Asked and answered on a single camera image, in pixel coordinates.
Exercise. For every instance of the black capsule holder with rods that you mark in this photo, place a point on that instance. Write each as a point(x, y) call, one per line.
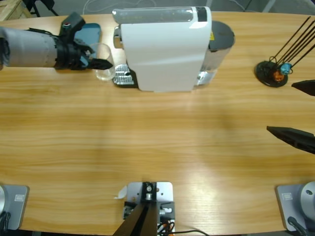
point(264, 71)

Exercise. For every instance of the clear drinking glass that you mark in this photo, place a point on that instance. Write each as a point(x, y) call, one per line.
point(105, 51)

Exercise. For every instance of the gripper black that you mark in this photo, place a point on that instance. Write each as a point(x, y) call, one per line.
point(69, 56)

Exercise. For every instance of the clear water tank dark lid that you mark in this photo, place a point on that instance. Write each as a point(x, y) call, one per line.
point(221, 34)

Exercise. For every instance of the metal drip tray grille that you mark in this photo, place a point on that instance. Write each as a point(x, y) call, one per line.
point(123, 77)

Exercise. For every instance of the teal plastic tray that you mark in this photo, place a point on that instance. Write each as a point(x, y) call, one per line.
point(92, 33)

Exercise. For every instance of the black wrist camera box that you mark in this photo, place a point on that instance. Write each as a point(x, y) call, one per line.
point(72, 23)

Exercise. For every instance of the orange coffee capsule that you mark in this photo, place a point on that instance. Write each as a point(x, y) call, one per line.
point(278, 76)

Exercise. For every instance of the white paper tag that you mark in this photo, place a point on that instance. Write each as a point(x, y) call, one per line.
point(122, 193)

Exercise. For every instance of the light grey frame leg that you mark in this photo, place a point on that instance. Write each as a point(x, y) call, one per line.
point(269, 5)

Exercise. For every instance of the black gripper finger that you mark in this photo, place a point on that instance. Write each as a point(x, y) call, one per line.
point(297, 137)
point(307, 86)

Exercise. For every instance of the white mount block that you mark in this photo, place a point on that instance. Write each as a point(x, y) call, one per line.
point(165, 191)

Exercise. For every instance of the wooden crate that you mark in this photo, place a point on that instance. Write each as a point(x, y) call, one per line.
point(9, 9)

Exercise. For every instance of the dark mount post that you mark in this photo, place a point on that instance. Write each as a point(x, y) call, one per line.
point(142, 221)

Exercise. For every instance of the grey translucent machine lever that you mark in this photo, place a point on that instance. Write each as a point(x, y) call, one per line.
point(152, 14)

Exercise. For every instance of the grey base plate with disc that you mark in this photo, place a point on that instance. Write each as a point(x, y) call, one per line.
point(14, 206)
point(295, 204)

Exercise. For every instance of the blue coffee capsule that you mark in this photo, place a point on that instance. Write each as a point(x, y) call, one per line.
point(285, 68)

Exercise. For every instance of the black stand legs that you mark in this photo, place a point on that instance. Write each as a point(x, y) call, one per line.
point(49, 6)

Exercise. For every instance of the white capsule coffee machine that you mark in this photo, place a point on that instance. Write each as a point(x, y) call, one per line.
point(167, 54)

